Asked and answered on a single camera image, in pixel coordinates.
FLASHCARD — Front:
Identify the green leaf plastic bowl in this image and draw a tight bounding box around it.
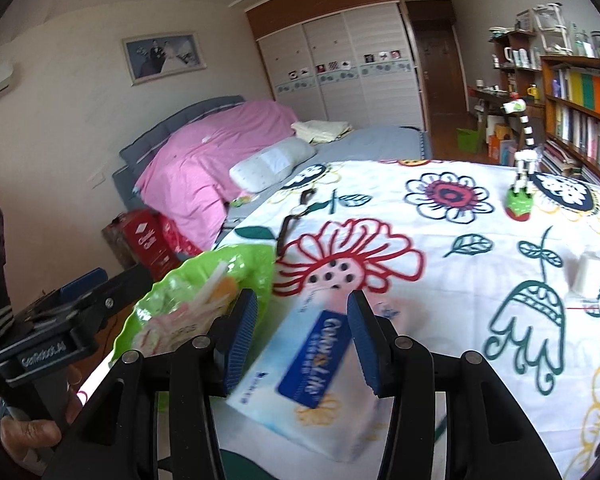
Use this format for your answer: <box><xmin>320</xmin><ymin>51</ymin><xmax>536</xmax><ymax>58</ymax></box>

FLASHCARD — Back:
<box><xmin>108</xmin><ymin>244</ymin><xmax>275</xmax><ymax>363</ymax></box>

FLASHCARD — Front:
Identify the cotton swab plastic bag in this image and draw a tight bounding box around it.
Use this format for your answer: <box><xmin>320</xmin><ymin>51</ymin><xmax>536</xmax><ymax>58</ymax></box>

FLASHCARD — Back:
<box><xmin>132</xmin><ymin>298</ymin><xmax>230</xmax><ymax>356</ymax></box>

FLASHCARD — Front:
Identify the white foam stick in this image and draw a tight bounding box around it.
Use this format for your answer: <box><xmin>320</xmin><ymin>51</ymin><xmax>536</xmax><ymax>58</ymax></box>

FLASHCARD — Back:
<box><xmin>189</xmin><ymin>261</ymin><xmax>228</xmax><ymax>311</ymax></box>

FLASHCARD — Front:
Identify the pink bristle hair roller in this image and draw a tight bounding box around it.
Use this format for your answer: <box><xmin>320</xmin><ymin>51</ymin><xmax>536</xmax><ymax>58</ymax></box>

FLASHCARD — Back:
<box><xmin>132</xmin><ymin>308</ymin><xmax>198</xmax><ymax>356</ymax></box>

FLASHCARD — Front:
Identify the orange makeup sponge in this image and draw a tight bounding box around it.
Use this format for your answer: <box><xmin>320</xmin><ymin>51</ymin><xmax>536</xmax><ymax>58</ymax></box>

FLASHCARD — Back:
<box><xmin>210</xmin><ymin>275</ymin><xmax>239</xmax><ymax>304</ymax></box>

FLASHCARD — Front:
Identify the person left hand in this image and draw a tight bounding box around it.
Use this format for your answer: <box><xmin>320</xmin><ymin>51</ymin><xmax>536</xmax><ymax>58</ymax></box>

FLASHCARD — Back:
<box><xmin>0</xmin><ymin>365</ymin><xmax>82</xmax><ymax>476</ymax></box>

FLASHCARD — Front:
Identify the red quilt box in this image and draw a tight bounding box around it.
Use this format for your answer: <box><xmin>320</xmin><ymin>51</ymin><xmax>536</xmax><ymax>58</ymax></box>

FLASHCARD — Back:
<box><xmin>102</xmin><ymin>209</ymin><xmax>181</xmax><ymax>282</ymax></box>

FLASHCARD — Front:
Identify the tissue pack blue label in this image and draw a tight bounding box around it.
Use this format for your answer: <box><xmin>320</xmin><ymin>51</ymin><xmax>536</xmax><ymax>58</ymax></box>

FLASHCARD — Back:
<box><xmin>227</xmin><ymin>289</ymin><xmax>386</xmax><ymax>462</ymax></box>

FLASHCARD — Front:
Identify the pink duvet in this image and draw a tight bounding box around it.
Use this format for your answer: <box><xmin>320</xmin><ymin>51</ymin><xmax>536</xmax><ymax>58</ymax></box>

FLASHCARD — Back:
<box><xmin>135</xmin><ymin>101</ymin><xmax>297</xmax><ymax>252</ymax></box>

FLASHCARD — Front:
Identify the floral white tablecloth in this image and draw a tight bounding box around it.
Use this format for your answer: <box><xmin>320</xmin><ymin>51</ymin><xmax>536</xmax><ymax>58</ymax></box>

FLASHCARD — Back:
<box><xmin>214</xmin><ymin>160</ymin><xmax>600</xmax><ymax>479</ymax></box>

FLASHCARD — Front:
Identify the white dotted pillow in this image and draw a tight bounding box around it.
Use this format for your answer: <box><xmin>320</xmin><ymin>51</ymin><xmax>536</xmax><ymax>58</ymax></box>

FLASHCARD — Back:
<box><xmin>230</xmin><ymin>136</ymin><xmax>316</xmax><ymax>193</ymax></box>

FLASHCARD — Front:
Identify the zebra giraffe toy figure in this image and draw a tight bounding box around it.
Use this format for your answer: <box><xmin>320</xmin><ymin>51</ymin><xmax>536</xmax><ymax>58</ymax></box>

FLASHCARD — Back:
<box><xmin>502</xmin><ymin>92</ymin><xmax>539</xmax><ymax>222</ymax></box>

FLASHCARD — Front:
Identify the grey bed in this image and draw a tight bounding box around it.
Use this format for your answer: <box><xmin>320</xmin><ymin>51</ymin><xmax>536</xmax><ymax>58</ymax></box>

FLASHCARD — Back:
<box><xmin>112</xmin><ymin>96</ymin><xmax>432</xmax><ymax>249</ymax></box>

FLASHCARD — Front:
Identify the small green bin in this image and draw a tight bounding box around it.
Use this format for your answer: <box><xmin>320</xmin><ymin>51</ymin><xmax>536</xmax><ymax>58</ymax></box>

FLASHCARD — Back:
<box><xmin>456</xmin><ymin>128</ymin><xmax>480</xmax><ymax>154</ymax></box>

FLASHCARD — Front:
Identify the folded cream blanket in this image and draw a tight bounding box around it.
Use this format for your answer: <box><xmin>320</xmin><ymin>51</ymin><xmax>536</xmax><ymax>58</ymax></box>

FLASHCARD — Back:
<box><xmin>291</xmin><ymin>120</ymin><xmax>353</xmax><ymax>144</ymax></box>

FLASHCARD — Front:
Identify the framed wedding photo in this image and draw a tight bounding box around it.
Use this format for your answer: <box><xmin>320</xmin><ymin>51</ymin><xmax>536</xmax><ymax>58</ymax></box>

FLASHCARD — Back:
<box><xmin>122</xmin><ymin>32</ymin><xmax>207</xmax><ymax>86</ymax></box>

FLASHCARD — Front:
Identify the wooden side desk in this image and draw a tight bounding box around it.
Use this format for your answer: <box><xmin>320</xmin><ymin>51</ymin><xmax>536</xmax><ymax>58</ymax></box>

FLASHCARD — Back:
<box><xmin>467</xmin><ymin>86</ymin><xmax>544</xmax><ymax>166</ymax></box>

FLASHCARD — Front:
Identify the dark wooden door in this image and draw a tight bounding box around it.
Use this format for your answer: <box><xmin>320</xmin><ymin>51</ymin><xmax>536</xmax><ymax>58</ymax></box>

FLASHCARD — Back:
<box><xmin>405</xmin><ymin>0</ymin><xmax>467</xmax><ymax>117</ymax></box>

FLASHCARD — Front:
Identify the white sliding wardrobe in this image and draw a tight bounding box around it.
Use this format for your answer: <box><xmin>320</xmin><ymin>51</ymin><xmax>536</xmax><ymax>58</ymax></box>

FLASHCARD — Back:
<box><xmin>246</xmin><ymin>0</ymin><xmax>427</xmax><ymax>129</ymax></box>

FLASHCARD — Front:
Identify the wooden bookshelf with books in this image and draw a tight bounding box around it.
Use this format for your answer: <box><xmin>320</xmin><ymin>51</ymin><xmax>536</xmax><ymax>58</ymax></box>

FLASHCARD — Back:
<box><xmin>541</xmin><ymin>55</ymin><xmax>600</xmax><ymax>186</ymax></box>

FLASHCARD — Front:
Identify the small wooden shelf unit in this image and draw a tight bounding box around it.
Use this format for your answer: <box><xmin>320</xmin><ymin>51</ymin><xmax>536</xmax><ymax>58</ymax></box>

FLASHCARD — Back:
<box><xmin>489</xmin><ymin>27</ymin><xmax>541</xmax><ymax>98</ymax></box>

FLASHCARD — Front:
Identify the brown strap wristwatch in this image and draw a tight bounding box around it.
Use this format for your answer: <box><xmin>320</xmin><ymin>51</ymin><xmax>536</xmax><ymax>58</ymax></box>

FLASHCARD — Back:
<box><xmin>275</xmin><ymin>188</ymin><xmax>315</xmax><ymax>258</ymax></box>

